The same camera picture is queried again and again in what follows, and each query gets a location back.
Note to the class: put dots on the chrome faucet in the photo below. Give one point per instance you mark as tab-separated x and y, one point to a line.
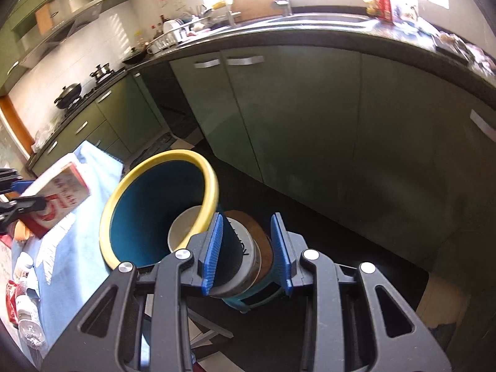
283	4

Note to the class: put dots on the red and white carton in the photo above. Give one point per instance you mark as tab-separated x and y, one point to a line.
58	197

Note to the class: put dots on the blue printed tablecloth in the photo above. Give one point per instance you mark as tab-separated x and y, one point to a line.
91	178

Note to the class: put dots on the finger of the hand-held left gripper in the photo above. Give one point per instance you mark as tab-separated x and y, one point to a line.
27	203
17	186

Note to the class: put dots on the cardboard piece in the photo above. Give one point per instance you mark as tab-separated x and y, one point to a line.
441	302

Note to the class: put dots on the small white bottle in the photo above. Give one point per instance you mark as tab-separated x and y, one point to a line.
24	265

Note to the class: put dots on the dark grey round container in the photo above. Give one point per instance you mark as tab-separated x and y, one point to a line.
236	252

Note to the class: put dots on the small steel pot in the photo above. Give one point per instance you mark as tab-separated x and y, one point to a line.
101	70

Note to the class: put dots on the teal stool with brown seat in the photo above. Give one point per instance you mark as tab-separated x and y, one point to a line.
267	290

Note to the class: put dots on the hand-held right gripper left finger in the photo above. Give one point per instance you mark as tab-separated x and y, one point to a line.
212	255

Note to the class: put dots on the black wok with lid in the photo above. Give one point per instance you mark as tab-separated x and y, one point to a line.
69	95

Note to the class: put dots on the green stove cabinet with drawers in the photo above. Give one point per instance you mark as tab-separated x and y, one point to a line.
104	120

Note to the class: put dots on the steel range hood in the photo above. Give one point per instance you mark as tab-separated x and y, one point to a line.
66	31

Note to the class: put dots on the black frying pan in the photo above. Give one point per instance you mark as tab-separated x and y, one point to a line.
135	57

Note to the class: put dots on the red packet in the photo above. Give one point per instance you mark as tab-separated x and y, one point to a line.
11	302

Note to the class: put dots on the clear plastic bottle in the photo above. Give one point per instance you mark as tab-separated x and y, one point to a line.
29	323

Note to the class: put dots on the dish rack with dishes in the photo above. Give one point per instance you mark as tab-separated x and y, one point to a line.
170	35

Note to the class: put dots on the tan cutting board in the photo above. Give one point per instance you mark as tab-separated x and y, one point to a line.
255	2

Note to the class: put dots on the blue bin with yellow rim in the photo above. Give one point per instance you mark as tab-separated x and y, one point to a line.
155	209

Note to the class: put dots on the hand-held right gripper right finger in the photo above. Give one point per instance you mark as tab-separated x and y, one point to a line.
282	255

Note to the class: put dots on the green sink cabinet run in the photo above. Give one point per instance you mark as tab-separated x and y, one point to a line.
310	124

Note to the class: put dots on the red box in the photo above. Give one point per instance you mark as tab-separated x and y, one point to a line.
383	7

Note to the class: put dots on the green upper wall cabinets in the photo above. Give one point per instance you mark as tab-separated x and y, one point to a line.
46	11

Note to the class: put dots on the grey folding table leg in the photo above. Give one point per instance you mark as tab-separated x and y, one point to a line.
213	325

